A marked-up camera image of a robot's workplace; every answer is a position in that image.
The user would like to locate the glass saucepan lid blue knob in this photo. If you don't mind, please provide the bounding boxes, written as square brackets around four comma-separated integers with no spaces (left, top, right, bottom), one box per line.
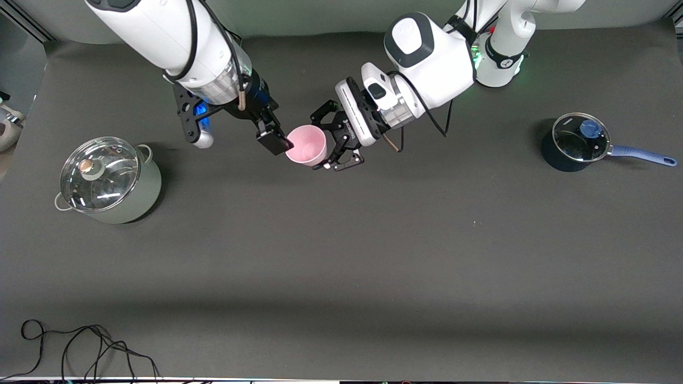
[552,112,611,163]

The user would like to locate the glass pot lid beige knob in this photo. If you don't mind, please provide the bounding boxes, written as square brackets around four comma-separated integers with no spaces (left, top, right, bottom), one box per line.
[60,137,140,213]

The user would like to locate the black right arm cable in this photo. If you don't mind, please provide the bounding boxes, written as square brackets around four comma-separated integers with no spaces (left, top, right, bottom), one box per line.
[163,0,247,110]

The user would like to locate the pink plastic cup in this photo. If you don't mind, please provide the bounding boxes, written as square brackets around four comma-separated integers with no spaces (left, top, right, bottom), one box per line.
[285,125,327,167]

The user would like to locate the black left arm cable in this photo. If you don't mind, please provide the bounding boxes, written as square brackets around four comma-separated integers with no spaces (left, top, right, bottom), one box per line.
[385,72,455,153]

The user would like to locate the grey-green cooking pot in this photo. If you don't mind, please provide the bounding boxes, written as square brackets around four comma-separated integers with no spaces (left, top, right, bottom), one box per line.
[54,140,162,225]

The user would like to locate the dark blue saucepan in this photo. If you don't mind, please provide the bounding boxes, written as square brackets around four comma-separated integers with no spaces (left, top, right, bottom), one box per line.
[541,112,678,172]

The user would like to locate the beige rounded object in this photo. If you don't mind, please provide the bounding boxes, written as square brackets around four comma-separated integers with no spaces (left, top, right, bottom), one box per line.
[0,104,26,153]

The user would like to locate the loose black tangled cable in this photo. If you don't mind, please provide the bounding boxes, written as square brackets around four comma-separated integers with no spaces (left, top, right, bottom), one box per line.
[0,319,161,382]

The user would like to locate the dark grey table cover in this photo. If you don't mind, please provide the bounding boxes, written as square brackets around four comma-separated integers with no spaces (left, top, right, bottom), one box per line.
[0,19,683,380]

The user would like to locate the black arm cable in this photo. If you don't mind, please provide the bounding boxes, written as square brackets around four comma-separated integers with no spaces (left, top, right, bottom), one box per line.
[163,0,247,110]
[385,72,455,153]

